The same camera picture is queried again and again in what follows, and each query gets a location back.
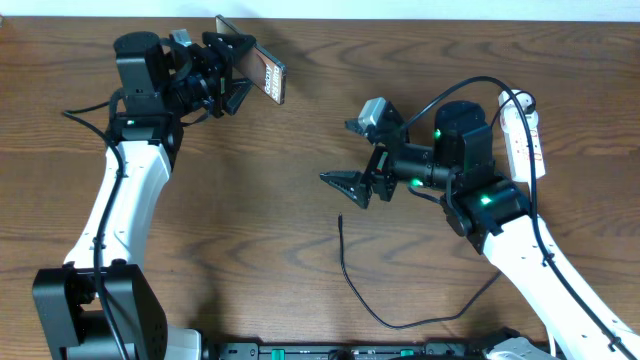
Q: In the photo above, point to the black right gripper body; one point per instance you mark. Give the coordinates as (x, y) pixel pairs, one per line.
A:
(382, 169)

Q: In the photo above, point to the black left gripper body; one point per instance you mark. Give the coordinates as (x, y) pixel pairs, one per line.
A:
(209, 80)

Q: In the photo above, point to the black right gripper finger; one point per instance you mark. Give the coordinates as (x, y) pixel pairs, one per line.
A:
(352, 184)
(355, 125)

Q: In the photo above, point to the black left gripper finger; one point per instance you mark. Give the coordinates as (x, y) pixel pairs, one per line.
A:
(233, 99)
(231, 47)

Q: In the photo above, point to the Galaxy S25 Ultra smartphone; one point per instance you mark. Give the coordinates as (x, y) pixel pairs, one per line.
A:
(267, 73)

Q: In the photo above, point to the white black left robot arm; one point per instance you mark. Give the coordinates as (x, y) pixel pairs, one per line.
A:
(98, 304)

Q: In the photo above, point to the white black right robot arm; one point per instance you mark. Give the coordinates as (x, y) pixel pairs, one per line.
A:
(488, 209)

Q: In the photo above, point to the white power strip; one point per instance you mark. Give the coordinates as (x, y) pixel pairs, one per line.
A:
(517, 145)

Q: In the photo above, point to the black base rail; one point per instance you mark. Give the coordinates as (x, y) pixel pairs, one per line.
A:
(254, 351)

